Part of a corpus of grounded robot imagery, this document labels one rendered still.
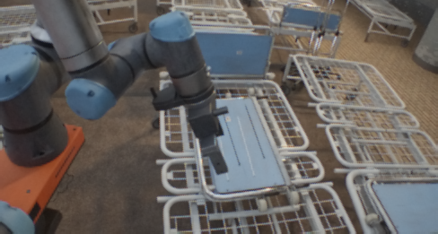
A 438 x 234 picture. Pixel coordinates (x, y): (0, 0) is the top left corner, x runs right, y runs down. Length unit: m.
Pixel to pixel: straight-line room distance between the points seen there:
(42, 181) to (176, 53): 0.39
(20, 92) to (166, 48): 0.29
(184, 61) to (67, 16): 0.21
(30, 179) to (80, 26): 0.37
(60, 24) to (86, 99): 0.12
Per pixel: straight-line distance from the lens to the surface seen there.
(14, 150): 0.70
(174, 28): 0.50
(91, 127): 2.52
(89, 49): 0.46
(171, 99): 0.56
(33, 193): 0.67
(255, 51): 2.13
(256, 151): 1.54
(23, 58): 0.62
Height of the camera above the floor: 1.66
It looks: 39 degrees down
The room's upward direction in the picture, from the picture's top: 9 degrees clockwise
